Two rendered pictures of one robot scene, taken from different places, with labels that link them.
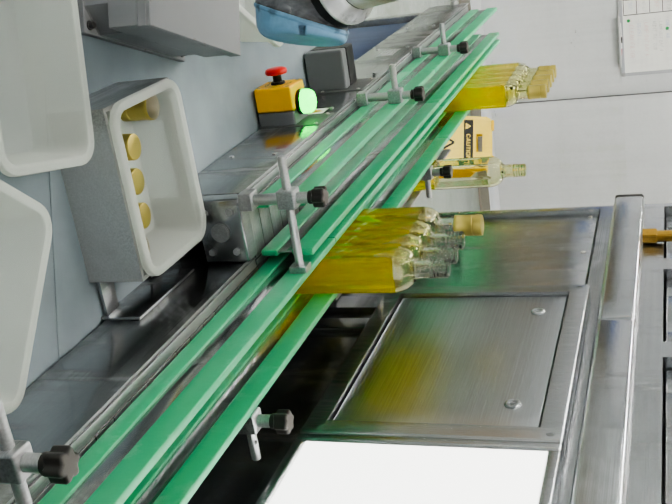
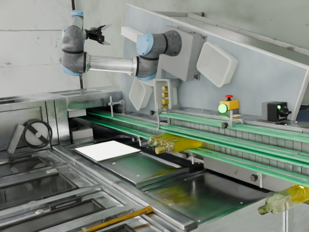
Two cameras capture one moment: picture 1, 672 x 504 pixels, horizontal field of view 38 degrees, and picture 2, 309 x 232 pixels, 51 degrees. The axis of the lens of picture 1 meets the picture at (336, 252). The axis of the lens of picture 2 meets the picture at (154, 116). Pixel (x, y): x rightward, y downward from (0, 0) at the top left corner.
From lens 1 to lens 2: 2.87 m
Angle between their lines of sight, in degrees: 119
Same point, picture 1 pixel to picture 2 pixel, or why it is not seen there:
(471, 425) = (115, 158)
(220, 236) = not seen: hidden behind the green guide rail
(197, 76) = (204, 85)
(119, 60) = not seen: hidden behind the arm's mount
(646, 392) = (94, 177)
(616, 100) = not seen: outside the picture
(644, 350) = (104, 183)
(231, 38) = (182, 76)
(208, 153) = (203, 106)
